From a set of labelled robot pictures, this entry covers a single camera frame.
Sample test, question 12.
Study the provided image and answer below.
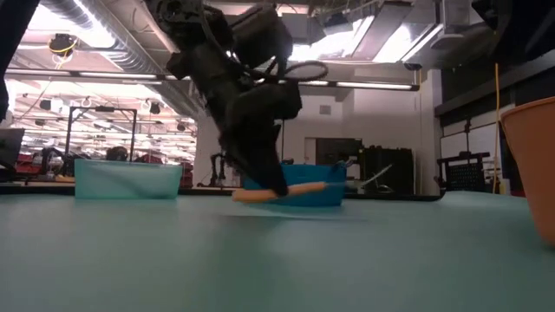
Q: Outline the silver ventilation duct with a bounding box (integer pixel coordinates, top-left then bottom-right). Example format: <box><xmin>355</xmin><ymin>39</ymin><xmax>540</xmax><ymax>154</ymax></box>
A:
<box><xmin>38</xmin><ymin>0</ymin><xmax>200</xmax><ymax>75</ymax></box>

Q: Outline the black wire cart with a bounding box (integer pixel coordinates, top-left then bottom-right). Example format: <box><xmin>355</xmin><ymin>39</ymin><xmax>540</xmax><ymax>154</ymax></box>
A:
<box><xmin>436</xmin><ymin>151</ymin><xmax>492</xmax><ymax>192</ymax></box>

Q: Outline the translucent teal plastic bin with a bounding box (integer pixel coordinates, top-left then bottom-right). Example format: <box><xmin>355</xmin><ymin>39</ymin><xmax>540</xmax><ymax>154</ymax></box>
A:
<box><xmin>73</xmin><ymin>159</ymin><xmax>184</xmax><ymax>200</ymax></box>

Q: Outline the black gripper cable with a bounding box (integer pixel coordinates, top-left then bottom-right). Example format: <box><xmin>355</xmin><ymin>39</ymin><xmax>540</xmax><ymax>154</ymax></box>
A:
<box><xmin>245</xmin><ymin>59</ymin><xmax>330</xmax><ymax>86</ymax></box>

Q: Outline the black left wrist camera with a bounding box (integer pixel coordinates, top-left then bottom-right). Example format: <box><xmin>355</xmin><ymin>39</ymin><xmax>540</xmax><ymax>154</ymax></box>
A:
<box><xmin>232</xmin><ymin>3</ymin><xmax>295</xmax><ymax>68</ymax></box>

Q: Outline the blue plastic bin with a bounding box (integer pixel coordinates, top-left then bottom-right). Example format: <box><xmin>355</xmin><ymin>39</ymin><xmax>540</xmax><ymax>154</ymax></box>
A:
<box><xmin>241</xmin><ymin>163</ymin><xmax>348</xmax><ymax>208</ymax></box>

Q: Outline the orange handled silver fork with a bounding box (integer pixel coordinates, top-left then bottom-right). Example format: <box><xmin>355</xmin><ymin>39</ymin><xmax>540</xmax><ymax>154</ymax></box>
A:
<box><xmin>232</xmin><ymin>163</ymin><xmax>394</xmax><ymax>205</ymax></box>

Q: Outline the long ceiling light strip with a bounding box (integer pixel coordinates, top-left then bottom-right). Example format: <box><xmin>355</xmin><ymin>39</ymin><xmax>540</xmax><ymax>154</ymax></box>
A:
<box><xmin>3</xmin><ymin>68</ymin><xmax>421</xmax><ymax>92</ymax></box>

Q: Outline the person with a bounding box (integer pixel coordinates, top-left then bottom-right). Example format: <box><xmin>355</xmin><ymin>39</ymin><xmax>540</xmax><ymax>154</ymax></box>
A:
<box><xmin>106</xmin><ymin>146</ymin><xmax>130</xmax><ymax>163</ymax></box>

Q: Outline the black cabinet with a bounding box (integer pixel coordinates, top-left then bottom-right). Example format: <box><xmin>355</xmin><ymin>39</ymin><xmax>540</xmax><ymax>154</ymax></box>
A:
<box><xmin>358</xmin><ymin>146</ymin><xmax>415</xmax><ymax>197</ymax></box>

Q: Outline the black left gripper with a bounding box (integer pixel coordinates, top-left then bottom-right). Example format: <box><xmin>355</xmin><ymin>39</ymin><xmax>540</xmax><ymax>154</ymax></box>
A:
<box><xmin>203</xmin><ymin>64</ymin><xmax>304</xmax><ymax>198</ymax></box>

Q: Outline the orange plastic bin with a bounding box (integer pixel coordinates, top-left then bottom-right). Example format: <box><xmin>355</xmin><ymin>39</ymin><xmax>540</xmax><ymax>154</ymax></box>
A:
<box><xmin>498</xmin><ymin>95</ymin><xmax>555</xmax><ymax>249</ymax></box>

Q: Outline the black yellow cable reel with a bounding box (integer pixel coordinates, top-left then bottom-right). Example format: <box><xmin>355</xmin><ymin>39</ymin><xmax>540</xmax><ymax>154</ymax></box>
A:
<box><xmin>47</xmin><ymin>33</ymin><xmax>79</xmax><ymax>58</ymax></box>

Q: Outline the green table mat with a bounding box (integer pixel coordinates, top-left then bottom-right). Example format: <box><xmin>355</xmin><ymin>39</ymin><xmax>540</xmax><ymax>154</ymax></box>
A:
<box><xmin>0</xmin><ymin>190</ymin><xmax>555</xmax><ymax>312</ymax></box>

